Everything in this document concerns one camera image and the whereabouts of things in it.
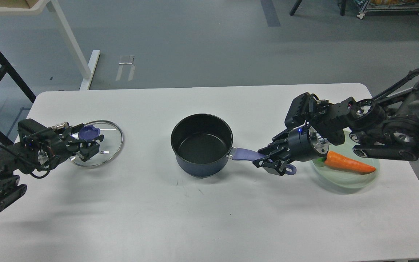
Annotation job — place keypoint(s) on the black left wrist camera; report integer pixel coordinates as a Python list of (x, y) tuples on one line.
[(31, 131)]

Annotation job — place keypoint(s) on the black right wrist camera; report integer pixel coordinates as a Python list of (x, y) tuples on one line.
[(296, 114)]

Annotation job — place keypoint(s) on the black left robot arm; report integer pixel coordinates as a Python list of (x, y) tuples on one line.
[(39, 150)]

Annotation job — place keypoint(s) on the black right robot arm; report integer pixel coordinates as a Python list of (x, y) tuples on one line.
[(383, 127)]

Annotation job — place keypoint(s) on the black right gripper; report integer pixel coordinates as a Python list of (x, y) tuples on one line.
[(304, 144)]

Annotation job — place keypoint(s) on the white desk frame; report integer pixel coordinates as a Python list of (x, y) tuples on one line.
[(35, 7)]

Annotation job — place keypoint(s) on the pale green plate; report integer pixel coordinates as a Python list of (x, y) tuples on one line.
[(343, 178)]

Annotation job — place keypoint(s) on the glass pot lid purple knob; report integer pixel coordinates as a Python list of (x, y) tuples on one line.
[(108, 148)]

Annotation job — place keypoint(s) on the orange toy carrot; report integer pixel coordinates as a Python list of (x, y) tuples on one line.
[(338, 161)]

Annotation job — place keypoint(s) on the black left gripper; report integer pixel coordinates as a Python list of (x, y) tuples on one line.
[(79, 142)]

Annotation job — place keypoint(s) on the metal wheeled cart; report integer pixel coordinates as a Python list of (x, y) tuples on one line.
[(368, 6)]

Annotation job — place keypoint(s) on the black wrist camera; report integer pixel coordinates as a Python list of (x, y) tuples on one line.
[(296, 114), (31, 131)]

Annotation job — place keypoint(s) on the blue saucepan purple handle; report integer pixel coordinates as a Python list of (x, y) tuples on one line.
[(203, 144)]

